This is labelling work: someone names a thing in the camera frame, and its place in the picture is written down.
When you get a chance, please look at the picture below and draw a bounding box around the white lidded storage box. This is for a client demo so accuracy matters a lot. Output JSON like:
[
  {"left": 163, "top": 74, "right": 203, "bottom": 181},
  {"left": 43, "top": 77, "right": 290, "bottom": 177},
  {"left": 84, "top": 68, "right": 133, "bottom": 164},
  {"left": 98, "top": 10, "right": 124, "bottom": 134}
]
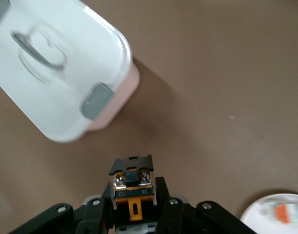
[{"left": 0, "top": 0, "right": 141, "bottom": 143}]

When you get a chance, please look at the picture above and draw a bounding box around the orange and black switch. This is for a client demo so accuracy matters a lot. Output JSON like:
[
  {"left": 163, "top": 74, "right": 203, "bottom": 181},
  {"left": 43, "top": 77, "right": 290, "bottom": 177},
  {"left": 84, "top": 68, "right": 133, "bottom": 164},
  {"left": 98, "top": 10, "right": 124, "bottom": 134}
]
[{"left": 109, "top": 154, "right": 156, "bottom": 227}]

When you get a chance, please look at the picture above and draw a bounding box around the small orange white switch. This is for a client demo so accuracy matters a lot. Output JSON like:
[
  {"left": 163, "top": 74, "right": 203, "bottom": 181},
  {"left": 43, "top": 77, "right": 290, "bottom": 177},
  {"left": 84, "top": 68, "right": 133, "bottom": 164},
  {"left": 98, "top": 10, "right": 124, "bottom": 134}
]
[{"left": 262, "top": 201, "right": 298, "bottom": 226}]

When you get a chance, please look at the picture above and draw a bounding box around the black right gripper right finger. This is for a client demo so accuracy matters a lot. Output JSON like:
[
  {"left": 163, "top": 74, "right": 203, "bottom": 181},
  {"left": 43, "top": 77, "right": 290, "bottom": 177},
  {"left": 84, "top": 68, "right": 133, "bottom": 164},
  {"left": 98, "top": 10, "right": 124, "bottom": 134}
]
[{"left": 154, "top": 176, "right": 258, "bottom": 234}]

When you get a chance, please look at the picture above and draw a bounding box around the pink round plate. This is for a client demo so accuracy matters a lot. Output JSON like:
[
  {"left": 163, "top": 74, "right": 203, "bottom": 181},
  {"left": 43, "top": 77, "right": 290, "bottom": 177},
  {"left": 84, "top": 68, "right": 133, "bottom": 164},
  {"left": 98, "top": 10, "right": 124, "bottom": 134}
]
[{"left": 239, "top": 193, "right": 298, "bottom": 234}]

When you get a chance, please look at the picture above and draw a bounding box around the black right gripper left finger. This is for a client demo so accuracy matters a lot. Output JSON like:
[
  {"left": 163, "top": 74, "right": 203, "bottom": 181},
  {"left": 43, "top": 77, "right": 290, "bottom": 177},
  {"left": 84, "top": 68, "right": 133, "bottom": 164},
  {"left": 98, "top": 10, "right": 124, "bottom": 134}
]
[{"left": 8, "top": 180, "right": 115, "bottom": 234}]

